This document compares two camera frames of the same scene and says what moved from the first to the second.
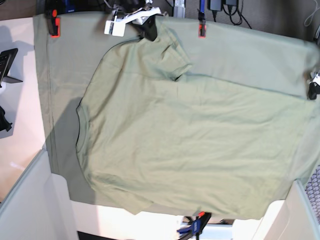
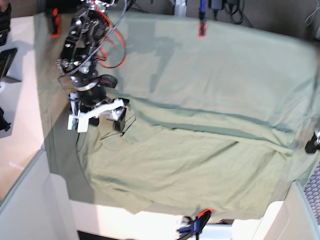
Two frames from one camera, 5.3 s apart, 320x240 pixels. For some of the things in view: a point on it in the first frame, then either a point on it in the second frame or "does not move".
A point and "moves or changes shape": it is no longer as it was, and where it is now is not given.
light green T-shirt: [202, 144] moves or changes shape
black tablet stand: [6, 59] does not move
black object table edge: [4, 124] does not move
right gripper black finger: [314, 89] to [310, 147]
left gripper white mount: [147, 29] to [115, 111]
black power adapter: [215, 5] does not move
